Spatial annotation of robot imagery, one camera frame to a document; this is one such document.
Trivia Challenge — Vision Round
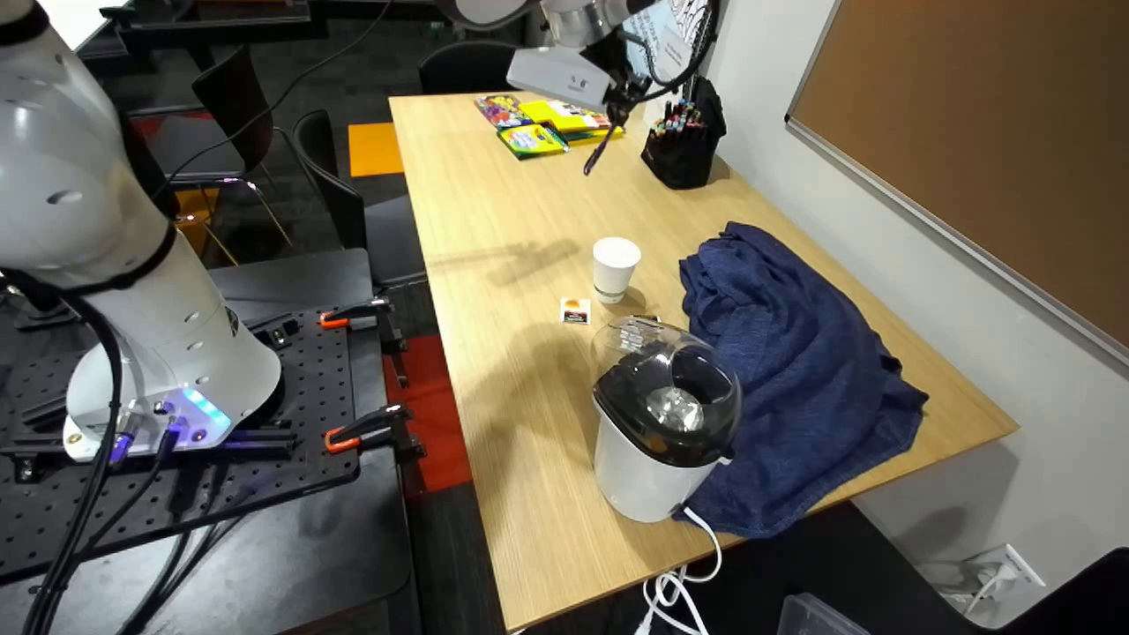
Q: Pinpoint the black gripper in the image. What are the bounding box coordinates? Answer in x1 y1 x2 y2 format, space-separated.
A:
600 67 664 136

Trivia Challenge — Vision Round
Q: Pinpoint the blue capped ballpoint pen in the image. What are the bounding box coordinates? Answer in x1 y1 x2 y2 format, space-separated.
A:
584 125 622 180

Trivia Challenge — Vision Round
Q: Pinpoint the black pen holder pouch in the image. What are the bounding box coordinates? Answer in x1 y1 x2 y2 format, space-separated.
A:
640 76 729 194

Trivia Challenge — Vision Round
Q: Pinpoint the white paper cup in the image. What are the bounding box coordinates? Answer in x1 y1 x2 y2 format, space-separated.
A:
589 233 645 306

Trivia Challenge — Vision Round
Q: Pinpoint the yellow crayon box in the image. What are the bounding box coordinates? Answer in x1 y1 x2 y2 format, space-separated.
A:
514 97 608 137

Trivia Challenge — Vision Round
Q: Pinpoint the green crayon box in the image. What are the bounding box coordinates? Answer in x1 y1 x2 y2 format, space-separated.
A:
499 122 571 161

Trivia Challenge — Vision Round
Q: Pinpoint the colourful printed small box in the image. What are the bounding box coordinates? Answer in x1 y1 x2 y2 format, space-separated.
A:
472 93 528 136

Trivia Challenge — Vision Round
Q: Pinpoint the black office chair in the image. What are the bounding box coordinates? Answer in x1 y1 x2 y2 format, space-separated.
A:
290 105 432 298
412 40 521 98
187 42 299 256

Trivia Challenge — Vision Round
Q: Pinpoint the small printed paper card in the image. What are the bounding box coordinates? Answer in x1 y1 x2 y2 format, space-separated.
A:
558 294 598 333

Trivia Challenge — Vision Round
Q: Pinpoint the dark blue towel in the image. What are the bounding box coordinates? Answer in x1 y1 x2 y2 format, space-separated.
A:
674 219 933 545

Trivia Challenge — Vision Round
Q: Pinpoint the orange black bar clamp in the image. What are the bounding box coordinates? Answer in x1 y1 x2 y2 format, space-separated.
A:
323 403 417 464
313 298 400 340

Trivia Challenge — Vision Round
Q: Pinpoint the brown cork notice board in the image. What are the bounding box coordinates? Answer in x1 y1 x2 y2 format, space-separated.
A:
785 0 1129 381

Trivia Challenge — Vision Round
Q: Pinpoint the grey plastic bin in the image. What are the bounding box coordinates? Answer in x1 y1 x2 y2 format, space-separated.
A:
772 590 874 635

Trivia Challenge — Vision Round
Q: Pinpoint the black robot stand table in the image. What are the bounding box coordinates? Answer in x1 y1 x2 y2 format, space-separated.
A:
0 245 424 635

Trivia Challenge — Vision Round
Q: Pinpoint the black perforated mounting board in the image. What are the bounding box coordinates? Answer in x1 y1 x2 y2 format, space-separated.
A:
0 306 365 581

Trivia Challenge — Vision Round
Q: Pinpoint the clear plastic storage box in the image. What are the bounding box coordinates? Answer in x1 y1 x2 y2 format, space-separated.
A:
914 540 1053 632

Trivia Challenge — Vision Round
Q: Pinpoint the white appliance power cable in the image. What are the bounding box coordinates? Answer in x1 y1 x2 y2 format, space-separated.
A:
637 505 726 635

